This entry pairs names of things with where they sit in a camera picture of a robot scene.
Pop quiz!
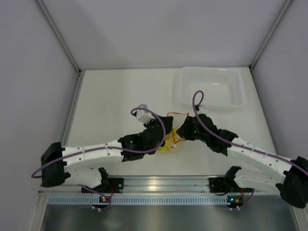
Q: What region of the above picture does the yellow fake banana bunch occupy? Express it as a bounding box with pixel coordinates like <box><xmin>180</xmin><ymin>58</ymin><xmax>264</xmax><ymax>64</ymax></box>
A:
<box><xmin>158</xmin><ymin>128</ymin><xmax>180</xmax><ymax>152</ymax></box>

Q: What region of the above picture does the clear zip bag orange seal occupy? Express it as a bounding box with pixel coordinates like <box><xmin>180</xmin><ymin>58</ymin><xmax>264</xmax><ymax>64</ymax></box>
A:
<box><xmin>158</xmin><ymin>112</ymin><xmax>190</xmax><ymax>153</ymax></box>

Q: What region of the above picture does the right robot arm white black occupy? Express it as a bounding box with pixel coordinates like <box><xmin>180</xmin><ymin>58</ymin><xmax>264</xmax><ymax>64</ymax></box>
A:
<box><xmin>177</xmin><ymin>114</ymin><xmax>308</xmax><ymax>208</ymax></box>

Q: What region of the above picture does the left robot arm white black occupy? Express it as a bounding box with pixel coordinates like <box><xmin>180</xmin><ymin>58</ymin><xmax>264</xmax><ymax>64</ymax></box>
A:
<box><xmin>41</xmin><ymin>116</ymin><xmax>174</xmax><ymax>192</ymax></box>

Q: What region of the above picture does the white plastic basket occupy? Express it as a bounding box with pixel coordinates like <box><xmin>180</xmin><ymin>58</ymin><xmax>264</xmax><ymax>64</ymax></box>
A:
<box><xmin>173</xmin><ymin>67</ymin><xmax>246</xmax><ymax>111</ymax></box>

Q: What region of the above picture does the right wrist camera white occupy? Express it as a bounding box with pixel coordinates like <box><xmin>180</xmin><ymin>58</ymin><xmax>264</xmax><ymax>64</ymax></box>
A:
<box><xmin>195</xmin><ymin>104</ymin><xmax>208</xmax><ymax>115</ymax></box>

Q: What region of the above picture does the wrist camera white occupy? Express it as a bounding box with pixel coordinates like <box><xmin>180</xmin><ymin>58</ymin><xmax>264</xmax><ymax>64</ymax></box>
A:
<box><xmin>134</xmin><ymin>109</ymin><xmax>154</xmax><ymax>124</ymax></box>
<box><xmin>195</xmin><ymin>104</ymin><xmax>208</xmax><ymax>115</ymax></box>

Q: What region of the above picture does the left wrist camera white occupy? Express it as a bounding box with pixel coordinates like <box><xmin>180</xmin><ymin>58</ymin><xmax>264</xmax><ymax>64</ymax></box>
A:
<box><xmin>134</xmin><ymin>109</ymin><xmax>154</xmax><ymax>124</ymax></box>

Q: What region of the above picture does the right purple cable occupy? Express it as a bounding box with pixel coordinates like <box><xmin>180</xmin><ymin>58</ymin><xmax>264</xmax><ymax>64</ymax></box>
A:
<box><xmin>192</xmin><ymin>90</ymin><xmax>308</xmax><ymax>178</ymax></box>

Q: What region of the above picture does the purple cable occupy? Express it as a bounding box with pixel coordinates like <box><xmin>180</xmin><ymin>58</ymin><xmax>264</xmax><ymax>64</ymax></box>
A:
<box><xmin>192</xmin><ymin>90</ymin><xmax>308</xmax><ymax>178</ymax></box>
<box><xmin>31</xmin><ymin>108</ymin><xmax>167</xmax><ymax>179</ymax></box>

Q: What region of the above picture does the aluminium mounting rail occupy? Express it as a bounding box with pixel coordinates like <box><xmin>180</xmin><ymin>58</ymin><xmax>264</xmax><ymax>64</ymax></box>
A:
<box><xmin>38</xmin><ymin>175</ymin><xmax>284</xmax><ymax>195</ymax></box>

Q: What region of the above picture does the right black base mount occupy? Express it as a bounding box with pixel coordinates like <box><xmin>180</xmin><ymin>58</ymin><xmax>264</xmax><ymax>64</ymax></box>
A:
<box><xmin>208</xmin><ymin>177</ymin><xmax>239</xmax><ymax>194</ymax></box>

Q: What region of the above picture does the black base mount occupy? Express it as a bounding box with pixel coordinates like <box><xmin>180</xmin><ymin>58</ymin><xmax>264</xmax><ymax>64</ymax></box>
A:
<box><xmin>92</xmin><ymin>178</ymin><xmax>124</xmax><ymax>194</ymax></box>
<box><xmin>208</xmin><ymin>177</ymin><xmax>239</xmax><ymax>194</ymax></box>

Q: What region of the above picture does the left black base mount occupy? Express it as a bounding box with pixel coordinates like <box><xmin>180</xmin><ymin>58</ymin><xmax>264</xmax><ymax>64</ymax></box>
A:
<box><xmin>92</xmin><ymin>178</ymin><xmax>124</xmax><ymax>194</ymax></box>

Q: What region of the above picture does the left aluminium frame post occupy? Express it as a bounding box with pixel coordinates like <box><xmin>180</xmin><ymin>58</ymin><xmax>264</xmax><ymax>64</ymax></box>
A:
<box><xmin>34</xmin><ymin>0</ymin><xmax>84</xmax><ymax>144</ymax></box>

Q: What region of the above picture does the aluminium frame post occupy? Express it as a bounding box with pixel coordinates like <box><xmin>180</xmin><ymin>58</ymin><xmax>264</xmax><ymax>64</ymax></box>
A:
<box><xmin>249</xmin><ymin>0</ymin><xmax>294</xmax><ymax>71</ymax></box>
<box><xmin>34</xmin><ymin>0</ymin><xmax>84</xmax><ymax>144</ymax></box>

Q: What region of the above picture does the white slotted cable duct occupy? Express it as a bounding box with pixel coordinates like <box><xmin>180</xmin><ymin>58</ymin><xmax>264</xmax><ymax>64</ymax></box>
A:
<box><xmin>48</xmin><ymin>195</ymin><xmax>241</xmax><ymax>205</ymax></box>

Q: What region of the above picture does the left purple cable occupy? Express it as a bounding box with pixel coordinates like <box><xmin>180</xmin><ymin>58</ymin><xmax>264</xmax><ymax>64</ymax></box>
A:
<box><xmin>31</xmin><ymin>108</ymin><xmax>167</xmax><ymax>179</ymax></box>

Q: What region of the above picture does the right aluminium frame post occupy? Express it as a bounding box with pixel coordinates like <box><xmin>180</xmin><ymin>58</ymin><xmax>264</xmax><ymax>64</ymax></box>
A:
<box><xmin>249</xmin><ymin>0</ymin><xmax>294</xmax><ymax>71</ymax></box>

